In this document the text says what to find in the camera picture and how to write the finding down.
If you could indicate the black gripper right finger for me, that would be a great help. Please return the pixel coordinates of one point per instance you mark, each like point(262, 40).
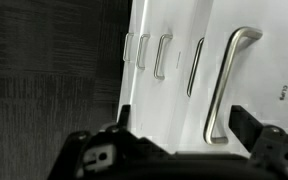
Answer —
point(245, 126)

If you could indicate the white drawer labelled clamps clips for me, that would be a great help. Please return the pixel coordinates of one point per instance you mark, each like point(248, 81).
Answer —
point(267, 50)

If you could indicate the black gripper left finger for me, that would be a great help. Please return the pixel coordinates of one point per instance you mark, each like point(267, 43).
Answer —
point(124, 116)

